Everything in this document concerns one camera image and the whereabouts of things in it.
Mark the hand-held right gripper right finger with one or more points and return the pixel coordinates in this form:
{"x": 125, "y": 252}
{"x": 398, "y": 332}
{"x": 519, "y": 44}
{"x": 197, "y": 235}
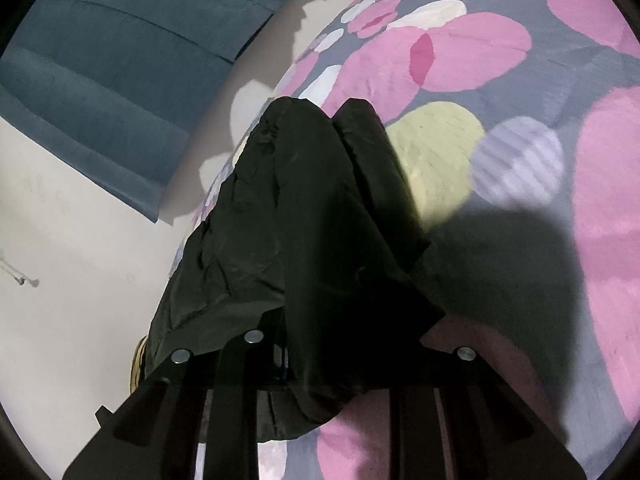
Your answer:
{"x": 465, "y": 385}

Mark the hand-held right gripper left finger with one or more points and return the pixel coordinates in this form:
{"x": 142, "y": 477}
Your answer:
{"x": 235, "y": 385}

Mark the black jacket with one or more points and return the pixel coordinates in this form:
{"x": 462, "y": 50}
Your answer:
{"x": 310, "y": 210}

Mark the striped black and gold pillow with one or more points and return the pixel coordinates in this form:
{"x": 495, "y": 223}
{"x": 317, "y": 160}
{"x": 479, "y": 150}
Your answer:
{"x": 137, "y": 365}

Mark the circle-print bed sheet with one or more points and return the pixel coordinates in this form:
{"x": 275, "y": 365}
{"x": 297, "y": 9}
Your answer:
{"x": 500, "y": 45}

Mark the blue curtain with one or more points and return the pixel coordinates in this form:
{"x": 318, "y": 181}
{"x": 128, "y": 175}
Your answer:
{"x": 100, "y": 60}

